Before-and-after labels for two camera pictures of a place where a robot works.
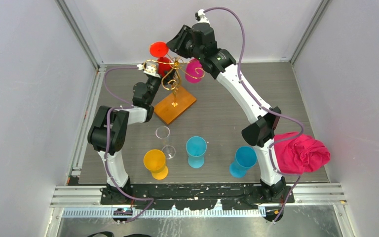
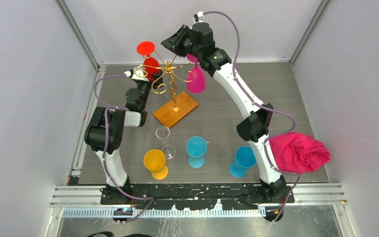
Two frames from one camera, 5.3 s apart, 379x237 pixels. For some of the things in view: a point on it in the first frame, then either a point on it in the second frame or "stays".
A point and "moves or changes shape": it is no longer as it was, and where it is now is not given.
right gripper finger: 182,43 stays
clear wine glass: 168,151 stays
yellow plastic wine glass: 154,160 stays
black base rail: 198,197 stays
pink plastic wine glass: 193,72 moves or changes shape
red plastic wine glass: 160,49 → 151,65
